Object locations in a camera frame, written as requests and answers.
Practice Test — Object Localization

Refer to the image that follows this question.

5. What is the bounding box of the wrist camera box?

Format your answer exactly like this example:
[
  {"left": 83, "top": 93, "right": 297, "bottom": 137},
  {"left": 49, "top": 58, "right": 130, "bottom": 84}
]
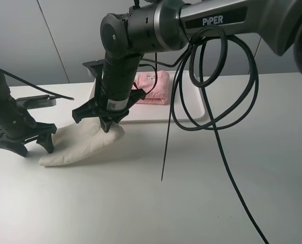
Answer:
[
  {"left": 82, "top": 59, "right": 104, "bottom": 78},
  {"left": 16, "top": 95, "right": 56, "bottom": 110}
]

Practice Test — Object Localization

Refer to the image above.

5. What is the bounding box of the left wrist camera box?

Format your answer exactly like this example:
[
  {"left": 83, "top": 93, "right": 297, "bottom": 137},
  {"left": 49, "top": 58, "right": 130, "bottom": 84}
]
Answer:
[{"left": 16, "top": 95, "right": 56, "bottom": 110}]

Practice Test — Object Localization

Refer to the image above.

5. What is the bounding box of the pink towel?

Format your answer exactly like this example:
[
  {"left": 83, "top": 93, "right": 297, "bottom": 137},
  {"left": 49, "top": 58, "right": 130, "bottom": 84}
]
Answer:
[{"left": 135, "top": 71, "right": 170, "bottom": 105}]

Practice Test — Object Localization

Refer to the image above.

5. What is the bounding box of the white rectangular plastic tray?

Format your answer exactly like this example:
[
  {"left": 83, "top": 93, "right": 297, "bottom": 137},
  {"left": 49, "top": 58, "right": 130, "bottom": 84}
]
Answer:
[{"left": 88, "top": 71, "right": 206, "bottom": 124}]

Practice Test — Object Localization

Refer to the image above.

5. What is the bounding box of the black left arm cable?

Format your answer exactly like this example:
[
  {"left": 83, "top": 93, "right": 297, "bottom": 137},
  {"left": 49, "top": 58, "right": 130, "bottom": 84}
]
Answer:
[{"left": 0, "top": 63, "right": 75, "bottom": 101}]

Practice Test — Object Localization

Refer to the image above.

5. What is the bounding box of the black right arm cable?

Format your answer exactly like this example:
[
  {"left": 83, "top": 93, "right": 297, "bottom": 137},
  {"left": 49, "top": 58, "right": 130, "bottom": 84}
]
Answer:
[{"left": 134, "top": 26, "right": 268, "bottom": 244}]

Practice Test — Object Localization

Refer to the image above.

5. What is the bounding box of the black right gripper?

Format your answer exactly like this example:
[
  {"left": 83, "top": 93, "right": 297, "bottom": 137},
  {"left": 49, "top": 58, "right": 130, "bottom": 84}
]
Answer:
[{"left": 72, "top": 54, "right": 145, "bottom": 132}]

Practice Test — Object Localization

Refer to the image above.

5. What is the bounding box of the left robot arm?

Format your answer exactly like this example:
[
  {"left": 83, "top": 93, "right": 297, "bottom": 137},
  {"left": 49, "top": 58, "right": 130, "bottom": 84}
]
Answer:
[{"left": 0, "top": 71, "right": 57, "bottom": 157}]

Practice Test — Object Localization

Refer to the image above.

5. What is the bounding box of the cream white towel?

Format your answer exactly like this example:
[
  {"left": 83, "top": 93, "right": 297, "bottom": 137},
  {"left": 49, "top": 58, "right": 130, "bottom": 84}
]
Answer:
[{"left": 39, "top": 118, "right": 124, "bottom": 167}]

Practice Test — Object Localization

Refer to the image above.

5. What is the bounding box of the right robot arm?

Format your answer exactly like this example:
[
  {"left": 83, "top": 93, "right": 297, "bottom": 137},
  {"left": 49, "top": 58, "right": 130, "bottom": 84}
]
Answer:
[{"left": 72, "top": 1, "right": 302, "bottom": 131}]

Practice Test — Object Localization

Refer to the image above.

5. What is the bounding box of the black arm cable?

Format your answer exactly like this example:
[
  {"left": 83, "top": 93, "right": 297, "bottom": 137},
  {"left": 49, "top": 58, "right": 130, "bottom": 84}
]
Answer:
[
  {"left": 134, "top": 26, "right": 268, "bottom": 244},
  {"left": 0, "top": 63, "right": 75, "bottom": 101}
]

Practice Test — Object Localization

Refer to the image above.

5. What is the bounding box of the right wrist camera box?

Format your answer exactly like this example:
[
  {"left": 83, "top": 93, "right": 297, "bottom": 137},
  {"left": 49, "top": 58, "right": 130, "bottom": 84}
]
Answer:
[{"left": 82, "top": 59, "right": 104, "bottom": 78}]

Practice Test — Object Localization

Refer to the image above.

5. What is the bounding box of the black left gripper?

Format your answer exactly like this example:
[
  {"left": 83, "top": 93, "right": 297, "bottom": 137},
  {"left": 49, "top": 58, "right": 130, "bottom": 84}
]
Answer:
[{"left": 0, "top": 99, "right": 56, "bottom": 156}]

